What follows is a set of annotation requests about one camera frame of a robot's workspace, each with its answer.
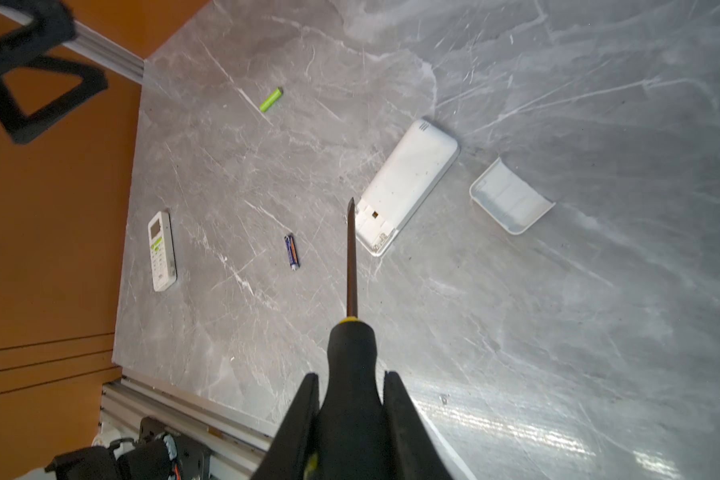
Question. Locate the white air conditioner remote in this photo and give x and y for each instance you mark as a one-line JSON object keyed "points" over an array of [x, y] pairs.
{"points": [[407, 177]]}

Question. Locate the aluminium corner post left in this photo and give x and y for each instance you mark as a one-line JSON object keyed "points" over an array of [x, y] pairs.
{"points": [[105, 52]]}

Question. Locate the green AAA battery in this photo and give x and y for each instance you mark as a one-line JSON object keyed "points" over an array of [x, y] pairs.
{"points": [[271, 99]]}

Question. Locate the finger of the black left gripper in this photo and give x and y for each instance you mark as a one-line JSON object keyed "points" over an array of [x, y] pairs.
{"points": [[51, 23], [23, 128]]}

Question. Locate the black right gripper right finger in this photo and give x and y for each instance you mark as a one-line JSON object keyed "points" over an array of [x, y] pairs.
{"points": [[412, 451]]}

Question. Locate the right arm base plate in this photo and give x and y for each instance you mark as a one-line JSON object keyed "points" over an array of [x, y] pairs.
{"points": [[189, 458]]}

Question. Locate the blue AAA battery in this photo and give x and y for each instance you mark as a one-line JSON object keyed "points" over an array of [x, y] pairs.
{"points": [[292, 252]]}

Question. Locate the white battery cover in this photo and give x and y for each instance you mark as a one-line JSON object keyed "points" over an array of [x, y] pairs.
{"points": [[509, 200]]}

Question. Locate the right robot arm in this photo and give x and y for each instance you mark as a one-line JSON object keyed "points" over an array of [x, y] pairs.
{"points": [[103, 462]]}

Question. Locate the black handled screwdriver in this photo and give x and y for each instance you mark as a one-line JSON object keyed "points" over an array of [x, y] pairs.
{"points": [[351, 390]]}

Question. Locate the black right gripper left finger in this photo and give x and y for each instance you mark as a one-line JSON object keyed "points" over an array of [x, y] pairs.
{"points": [[288, 454]]}

